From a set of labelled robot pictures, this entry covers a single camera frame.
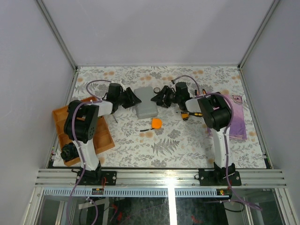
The small black tape roll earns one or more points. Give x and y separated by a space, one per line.
156 90

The purple folded cloth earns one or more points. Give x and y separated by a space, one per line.
238 126

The orange tape measure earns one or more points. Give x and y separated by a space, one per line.
155 124

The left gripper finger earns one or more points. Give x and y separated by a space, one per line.
130 98
122 85

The orange black pliers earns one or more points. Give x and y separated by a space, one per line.
203 92

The aluminium front rail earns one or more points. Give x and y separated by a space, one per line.
158 178

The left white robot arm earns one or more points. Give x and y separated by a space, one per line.
86 152

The orange wooden divided tray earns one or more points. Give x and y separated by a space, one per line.
90 125

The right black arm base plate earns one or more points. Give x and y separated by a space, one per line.
217 176

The screwdriver bit set holder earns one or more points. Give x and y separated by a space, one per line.
185 115

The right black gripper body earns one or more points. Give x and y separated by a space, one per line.
173 98

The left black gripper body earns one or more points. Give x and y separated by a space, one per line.
118 98

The black rolled belt front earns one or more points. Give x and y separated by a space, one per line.
69 152

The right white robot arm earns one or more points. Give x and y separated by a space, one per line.
216 110

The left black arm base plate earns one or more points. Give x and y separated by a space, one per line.
98 178

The grey plastic tool case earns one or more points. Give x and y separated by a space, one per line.
147 108

